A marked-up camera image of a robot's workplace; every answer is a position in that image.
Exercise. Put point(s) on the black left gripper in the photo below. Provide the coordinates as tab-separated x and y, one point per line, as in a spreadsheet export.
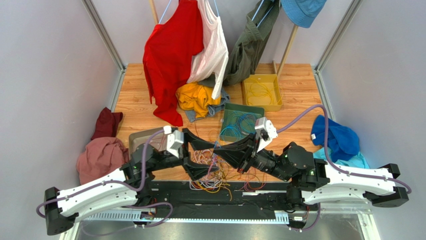
195	170

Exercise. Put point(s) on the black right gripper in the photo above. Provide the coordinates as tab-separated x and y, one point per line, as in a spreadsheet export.
251	153

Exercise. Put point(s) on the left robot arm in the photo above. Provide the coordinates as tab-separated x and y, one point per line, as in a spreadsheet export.
127	185

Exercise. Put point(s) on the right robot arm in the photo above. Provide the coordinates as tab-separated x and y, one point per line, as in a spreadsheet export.
312	181

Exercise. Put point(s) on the green plastic tray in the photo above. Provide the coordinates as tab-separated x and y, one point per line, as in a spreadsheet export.
239	121

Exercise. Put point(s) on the grey plastic tray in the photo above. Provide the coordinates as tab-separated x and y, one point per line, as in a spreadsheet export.
138	138

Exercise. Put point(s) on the grey-blue cloth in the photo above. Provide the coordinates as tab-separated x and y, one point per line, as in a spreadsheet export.
213	109

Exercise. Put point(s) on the yellow crumpled garment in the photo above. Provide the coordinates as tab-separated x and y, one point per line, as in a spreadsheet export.
193	96

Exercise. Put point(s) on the yellow plastic tray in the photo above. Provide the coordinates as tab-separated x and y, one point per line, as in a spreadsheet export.
262	90

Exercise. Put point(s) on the wooden rack pole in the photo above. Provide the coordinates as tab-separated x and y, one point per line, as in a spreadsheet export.
278	70

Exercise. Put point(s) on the olive green hanging garment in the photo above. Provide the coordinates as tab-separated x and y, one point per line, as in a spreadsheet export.
248	49

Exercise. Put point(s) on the white hanging tank top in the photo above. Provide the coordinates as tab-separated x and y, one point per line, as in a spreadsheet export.
214	57

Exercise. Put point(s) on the dusty pink cloth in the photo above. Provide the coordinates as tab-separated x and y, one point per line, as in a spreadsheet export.
101	156

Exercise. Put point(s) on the maroon cloth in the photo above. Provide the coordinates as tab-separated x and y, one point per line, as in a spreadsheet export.
107	124

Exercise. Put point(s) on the dark blue cloth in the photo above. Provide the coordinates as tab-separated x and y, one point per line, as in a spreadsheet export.
342	141

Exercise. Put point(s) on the red hanging shirt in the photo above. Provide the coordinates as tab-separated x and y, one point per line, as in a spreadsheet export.
167	59

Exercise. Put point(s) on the turquoise cloth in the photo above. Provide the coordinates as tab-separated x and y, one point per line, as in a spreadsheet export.
356	161

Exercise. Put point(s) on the light blue bucket hat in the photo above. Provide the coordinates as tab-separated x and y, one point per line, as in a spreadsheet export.
302	13

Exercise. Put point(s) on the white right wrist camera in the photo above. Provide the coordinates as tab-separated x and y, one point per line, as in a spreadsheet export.
265	132

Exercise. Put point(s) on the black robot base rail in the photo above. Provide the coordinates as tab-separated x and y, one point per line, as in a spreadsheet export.
173	201

